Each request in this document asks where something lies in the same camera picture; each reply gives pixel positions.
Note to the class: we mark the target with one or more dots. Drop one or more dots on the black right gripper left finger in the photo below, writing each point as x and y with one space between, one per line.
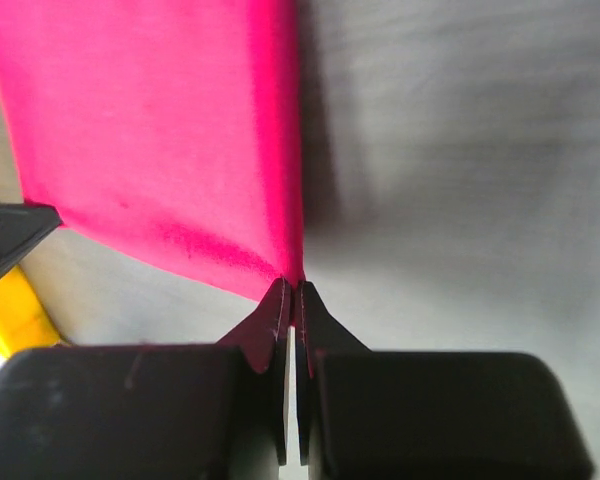
186 411

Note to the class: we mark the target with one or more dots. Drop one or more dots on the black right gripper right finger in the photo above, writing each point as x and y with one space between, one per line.
365 414

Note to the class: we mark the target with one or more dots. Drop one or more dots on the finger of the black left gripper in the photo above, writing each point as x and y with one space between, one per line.
22 228

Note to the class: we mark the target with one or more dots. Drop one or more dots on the pink t-shirt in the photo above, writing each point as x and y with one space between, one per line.
166 130

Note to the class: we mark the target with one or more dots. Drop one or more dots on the yellow plastic bin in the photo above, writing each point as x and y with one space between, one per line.
24 323

